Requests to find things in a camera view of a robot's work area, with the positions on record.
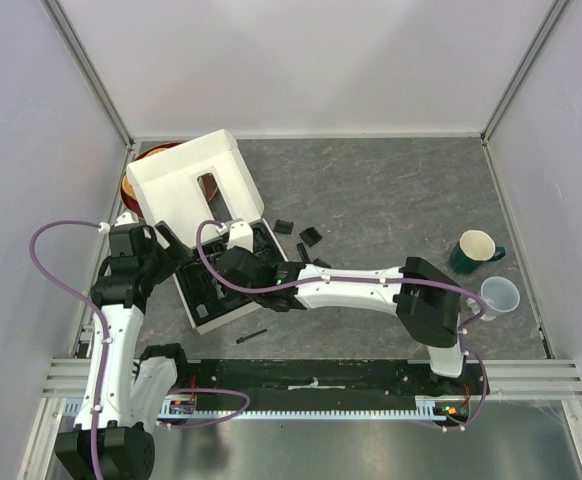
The grey slotted cable duct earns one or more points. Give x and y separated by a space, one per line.
422 411

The small black cleaning brush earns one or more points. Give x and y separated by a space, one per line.
250 336

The black comb guard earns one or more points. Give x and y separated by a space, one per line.
321 263
284 227
310 236

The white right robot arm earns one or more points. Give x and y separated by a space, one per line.
426 301

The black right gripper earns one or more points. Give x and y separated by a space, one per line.
248 252

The red wooden bowl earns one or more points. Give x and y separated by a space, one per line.
127 193

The green ceramic mug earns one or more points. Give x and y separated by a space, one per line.
473 249

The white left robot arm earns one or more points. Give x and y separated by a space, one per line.
112 435

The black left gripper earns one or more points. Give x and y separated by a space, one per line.
177 248

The black plastic box tray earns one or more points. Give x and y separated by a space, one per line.
209 304

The aluminium front frame rail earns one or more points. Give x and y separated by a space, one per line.
526 380

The clear plastic measuring cup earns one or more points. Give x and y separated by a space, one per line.
500 295

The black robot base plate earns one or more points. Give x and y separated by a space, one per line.
328 385

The small black clipper attachment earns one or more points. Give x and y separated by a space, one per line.
303 253

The white cardboard clipper box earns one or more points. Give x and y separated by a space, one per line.
202 189

